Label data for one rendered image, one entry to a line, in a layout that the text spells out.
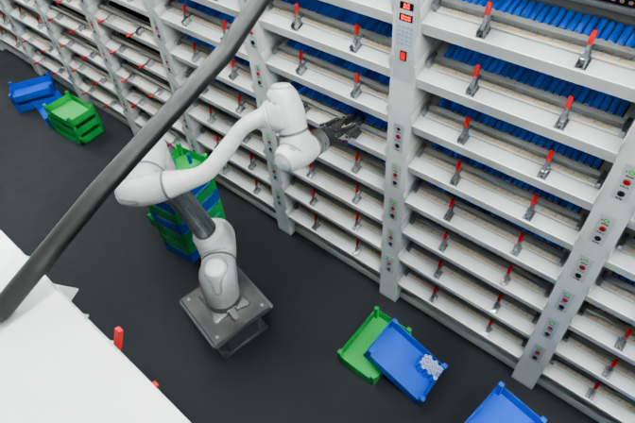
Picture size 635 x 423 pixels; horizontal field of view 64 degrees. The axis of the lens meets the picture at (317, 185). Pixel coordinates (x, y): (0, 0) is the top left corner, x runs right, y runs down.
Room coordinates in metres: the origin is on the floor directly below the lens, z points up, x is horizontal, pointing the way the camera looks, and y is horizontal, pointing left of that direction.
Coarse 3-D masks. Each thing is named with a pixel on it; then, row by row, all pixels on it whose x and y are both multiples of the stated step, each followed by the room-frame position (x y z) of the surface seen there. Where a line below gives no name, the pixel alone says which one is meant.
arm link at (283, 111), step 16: (272, 96) 1.36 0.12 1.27; (288, 96) 1.35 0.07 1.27; (256, 112) 1.35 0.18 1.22; (272, 112) 1.32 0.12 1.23; (288, 112) 1.32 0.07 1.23; (304, 112) 1.35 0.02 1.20; (240, 128) 1.33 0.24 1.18; (272, 128) 1.31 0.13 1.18; (288, 128) 1.30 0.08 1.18; (304, 128) 1.32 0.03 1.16; (224, 144) 1.31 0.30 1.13; (208, 160) 1.30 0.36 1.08; (224, 160) 1.29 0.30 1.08; (176, 176) 1.27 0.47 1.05; (192, 176) 1.26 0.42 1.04; (208, 176) 1.26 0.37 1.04; (176, 192) 1.24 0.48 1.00
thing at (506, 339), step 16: (416, 272) 1.36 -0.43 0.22; (416, 288) 1.30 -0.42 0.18; (432, 288) 1.29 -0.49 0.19; (432, 304) 1.22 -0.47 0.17; (448, 304) 1.20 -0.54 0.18; (464, 304) 1.19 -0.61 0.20; (464, 320) 1.12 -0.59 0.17; (480, 320) 1.11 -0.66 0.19; (496, 320) 1.09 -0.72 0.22; (480, 336) 1.06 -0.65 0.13; (496, 336) 1.03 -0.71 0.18; (512, 336) 1.02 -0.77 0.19; (512, 352) 0.96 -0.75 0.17
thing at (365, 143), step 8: (280, 80) 1.88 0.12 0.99; (288, 80) 1.91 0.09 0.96; (312, 112) 1.70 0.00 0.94; (320, 112) 1.69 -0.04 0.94; (312, 120) 1.67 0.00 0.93; (320, 120) 1.65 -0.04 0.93; (328, 120) 1.64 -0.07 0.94; (376, 128) 1.54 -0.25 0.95; (360, 136) 1.53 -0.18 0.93; (368, 136) 1.52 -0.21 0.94; (352, 144) 1.54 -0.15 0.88; (360, 144) 1.50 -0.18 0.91; (368, 144) 1.48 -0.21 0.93; (376, 144) 1.47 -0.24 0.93; (384, 144) 1.46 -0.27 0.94; (376, 152) 1.45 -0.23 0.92; (384, 152) 1.43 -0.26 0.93; (384, 160) 1.43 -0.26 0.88
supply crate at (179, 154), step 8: (176, 144) 2.03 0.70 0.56; (176, 152) 2.02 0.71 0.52; (184, 152) 2.03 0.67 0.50; (192, 152) 2.00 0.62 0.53; (176, 160) 2.00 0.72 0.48; (184, 160) 1.99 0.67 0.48; (192, 160) 1.99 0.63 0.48; (200, 160) 1.97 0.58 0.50; (176, 168) 1.93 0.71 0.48; (184, 168) 1.93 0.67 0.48
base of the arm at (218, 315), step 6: (198, 294) 1.32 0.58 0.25; (240, 294) 1.30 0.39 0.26; (204, 300) 1.28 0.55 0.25; (240, 300) 1.27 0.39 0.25; (246, 300) 1.27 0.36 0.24; (210, 306) 1.23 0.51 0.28; (234, 306) 1.24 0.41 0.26; (240, 306) 1.25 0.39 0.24; (246, 306) 1.25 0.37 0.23; (210, 312) 1.23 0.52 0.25; (216, 312) 1.22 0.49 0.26; (222, 312) 1.21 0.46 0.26; (228, 312) 1.21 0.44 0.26; (234, 312) 1.21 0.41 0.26; (216, 318) 1.19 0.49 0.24; (222, 318) 1.19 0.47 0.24; (234, 318) 1.18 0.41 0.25; (216, 324) 1.17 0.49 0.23
